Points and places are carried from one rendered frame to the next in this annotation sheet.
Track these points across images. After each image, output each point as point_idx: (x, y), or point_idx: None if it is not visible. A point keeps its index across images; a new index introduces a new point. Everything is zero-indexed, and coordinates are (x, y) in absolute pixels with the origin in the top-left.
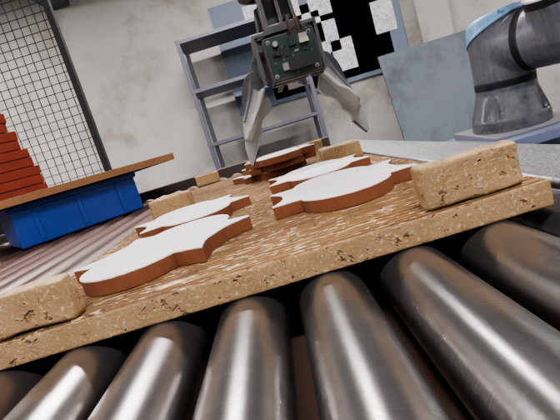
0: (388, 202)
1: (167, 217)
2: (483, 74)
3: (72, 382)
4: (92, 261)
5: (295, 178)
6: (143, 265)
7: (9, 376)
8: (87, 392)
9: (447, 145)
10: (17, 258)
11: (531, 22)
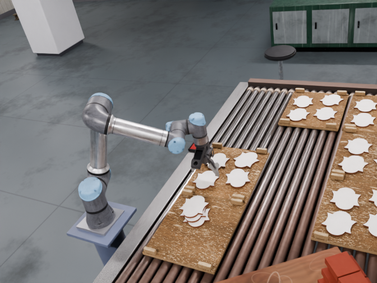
0: (220, 152)
1: (242, 178)
2: (105, 200)
3: None
4: (259, 173)
5: (214, 174)
6: (249, 152)
7: None
8: None
9: (165, 187)
10: (307, 247)
11: (106, 177)
